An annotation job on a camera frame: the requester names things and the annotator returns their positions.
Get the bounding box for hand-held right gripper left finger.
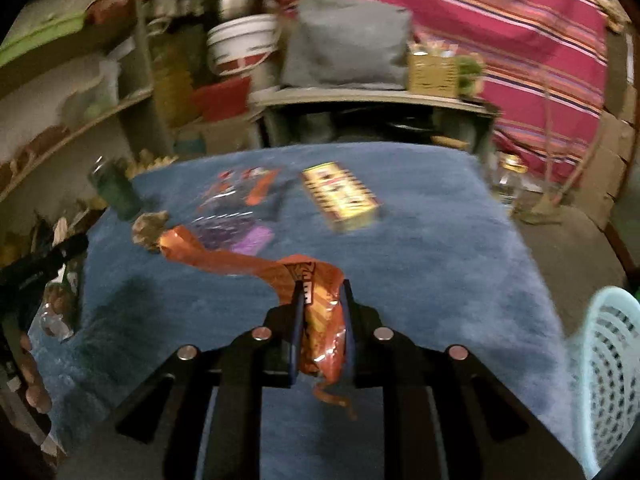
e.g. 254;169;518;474
115;282;304;480

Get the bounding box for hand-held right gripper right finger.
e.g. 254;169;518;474
342;280;531;480

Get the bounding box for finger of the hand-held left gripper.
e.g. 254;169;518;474
47;234;90;267

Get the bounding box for orange snack wrapper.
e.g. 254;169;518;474
159;225;358;421

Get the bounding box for light blue plastic basket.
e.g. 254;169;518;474
567;286;640;478

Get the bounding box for person's left hand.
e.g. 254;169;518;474
19;332;53;413

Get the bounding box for dark green bottle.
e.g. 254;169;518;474
89;156;143;221

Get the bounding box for crumpled brown wrapper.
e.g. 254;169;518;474
132;210;171;252

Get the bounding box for blue fluffy blanket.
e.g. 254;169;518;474
30;142;576;480

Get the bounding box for clear purple wrapper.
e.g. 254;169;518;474
190;212;274;257

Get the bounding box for yellow patterned box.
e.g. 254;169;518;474
301;161;385;233

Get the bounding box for wooden shelf unit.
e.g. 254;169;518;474
0;0;171;201

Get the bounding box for yellow oil jug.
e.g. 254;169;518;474
150;25;196;126

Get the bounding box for red plastic basin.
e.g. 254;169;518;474
190;76;251;121

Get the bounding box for green tray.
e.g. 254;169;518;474
0;12;86;66

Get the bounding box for clear bottle with yellow cap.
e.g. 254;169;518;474
492;154;526;206

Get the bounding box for low wooden table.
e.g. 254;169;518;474
248;87;501;161

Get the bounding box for red basket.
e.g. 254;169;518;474
85;0;136;26

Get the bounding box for white plastic bucket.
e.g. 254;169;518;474
206;14;278;77

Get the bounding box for green leafy packet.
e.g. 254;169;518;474
454;55;486;97

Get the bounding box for grey cushion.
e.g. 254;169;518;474
280;0;413;90

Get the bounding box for cardboard sheets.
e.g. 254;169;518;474
575;105;636;226

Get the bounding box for pink striped cloth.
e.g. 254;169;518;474
257;0;608;181

